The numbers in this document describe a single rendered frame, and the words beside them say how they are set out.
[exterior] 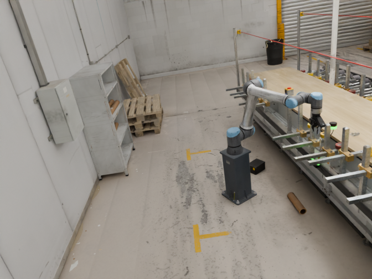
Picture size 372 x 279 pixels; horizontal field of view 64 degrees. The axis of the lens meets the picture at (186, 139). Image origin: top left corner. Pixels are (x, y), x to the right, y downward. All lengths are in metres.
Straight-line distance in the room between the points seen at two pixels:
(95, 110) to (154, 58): 6.39
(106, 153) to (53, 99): 1.43
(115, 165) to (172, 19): 6.64
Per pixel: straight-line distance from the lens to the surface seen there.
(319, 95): 2.69
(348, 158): 2.62
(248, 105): 3.22
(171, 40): 10.30
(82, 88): 4.18
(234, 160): 3.31
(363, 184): 2.57
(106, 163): 4.54
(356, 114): 3.57
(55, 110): 3.36
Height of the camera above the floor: 2.24
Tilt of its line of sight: 25 degrees down
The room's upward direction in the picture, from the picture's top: 10 degrees counter-clockwise
